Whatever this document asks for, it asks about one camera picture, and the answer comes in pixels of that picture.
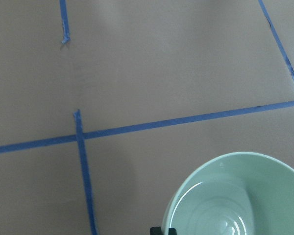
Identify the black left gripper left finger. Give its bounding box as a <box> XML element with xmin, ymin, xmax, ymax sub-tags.
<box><xmin>150</xmin><ymin>227</ymin><xmax>162</xmax><ymax>235</ymax></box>

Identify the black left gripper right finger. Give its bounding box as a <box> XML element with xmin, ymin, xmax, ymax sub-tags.
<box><xmin>168</xmin><ymin>228</ymin><xmax>177</xmax><ymax>235</ymax></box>

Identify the mint green bowl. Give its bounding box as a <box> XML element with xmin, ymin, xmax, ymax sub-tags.
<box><xmin>161</xmin><ymin>152</ymin><xmax>294</xmax><ymax>235</ymax></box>

